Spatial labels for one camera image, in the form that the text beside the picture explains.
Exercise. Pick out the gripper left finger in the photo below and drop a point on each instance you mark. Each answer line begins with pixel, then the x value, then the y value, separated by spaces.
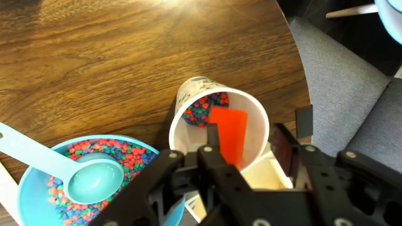
pixel 163 188

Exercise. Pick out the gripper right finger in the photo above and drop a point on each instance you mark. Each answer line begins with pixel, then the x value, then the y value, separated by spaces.
pixel 333 188

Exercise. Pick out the coloured gravel in cup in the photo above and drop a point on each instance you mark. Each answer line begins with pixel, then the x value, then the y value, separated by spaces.
pixel 198 111

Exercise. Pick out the orange block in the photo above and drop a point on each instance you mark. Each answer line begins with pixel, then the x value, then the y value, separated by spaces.
pixel 230 131

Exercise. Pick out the white printed paper coffee cup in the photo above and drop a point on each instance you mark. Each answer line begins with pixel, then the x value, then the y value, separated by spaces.
pixel 256 125

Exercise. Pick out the coloured gravel in bowl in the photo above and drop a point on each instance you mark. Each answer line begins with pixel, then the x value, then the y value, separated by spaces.
pixel 132 157

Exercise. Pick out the white box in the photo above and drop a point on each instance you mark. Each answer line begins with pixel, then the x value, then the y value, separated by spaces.
pixel 265 175

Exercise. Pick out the light blue measuring scoop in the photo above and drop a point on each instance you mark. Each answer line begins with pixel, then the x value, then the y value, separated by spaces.
pixel 91 180

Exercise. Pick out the grey upholstered chair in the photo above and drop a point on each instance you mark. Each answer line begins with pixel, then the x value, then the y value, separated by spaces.
pixel 342 88

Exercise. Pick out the light blue bowl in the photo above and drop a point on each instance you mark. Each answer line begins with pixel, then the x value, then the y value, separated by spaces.
pixel 34 194

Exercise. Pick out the white plastic object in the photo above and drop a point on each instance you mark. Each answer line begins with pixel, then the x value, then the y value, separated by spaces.
pixel 8 194

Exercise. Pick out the pale wooden stick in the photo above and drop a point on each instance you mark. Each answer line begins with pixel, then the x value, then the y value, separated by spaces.
pixel 351 11

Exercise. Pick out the light blue round object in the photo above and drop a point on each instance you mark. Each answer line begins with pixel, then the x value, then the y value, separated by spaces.
pixel 391 18

